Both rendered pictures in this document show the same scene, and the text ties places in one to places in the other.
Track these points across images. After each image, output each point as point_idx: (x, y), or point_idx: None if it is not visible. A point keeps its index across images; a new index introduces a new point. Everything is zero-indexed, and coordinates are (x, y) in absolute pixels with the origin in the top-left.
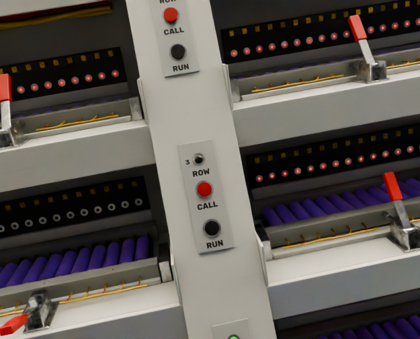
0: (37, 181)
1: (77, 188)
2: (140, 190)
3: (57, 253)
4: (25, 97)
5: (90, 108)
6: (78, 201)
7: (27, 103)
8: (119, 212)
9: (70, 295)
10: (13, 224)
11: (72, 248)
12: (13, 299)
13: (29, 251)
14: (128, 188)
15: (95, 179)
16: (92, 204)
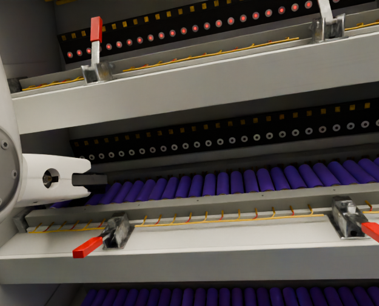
0: (362, 79)
1: (322, 105)
2: None
3: (307, 164)
4: (271, 21)
5: None
6: (320, 118)
7: (272, 27)
8: (356, 132)
9: (372, 206)
10: (256, 135)
11: (313, 161)
12: (304, 202)
13: (273, 160)
14: (373, 108)
15: (322, 102)
16: (332, 121)
